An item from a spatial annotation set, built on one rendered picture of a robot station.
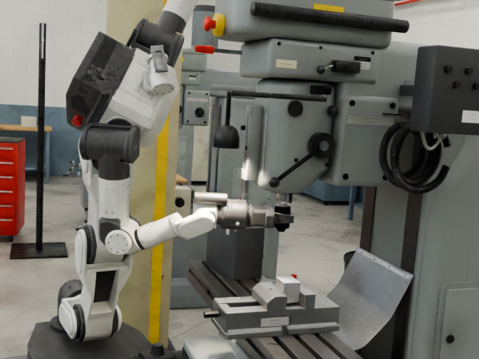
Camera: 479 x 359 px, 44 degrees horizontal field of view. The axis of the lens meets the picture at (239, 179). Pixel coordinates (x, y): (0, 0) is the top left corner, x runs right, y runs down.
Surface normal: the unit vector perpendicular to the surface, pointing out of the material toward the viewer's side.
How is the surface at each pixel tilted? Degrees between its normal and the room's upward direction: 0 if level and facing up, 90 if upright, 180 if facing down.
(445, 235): 89
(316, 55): 90
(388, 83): 90
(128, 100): 57
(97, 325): 103
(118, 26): 90
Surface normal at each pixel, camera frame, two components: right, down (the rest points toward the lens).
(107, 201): -0.10, 0.29
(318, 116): 0.33, 0.15
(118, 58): 0.46, -0.40
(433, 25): -0.94, -0.01
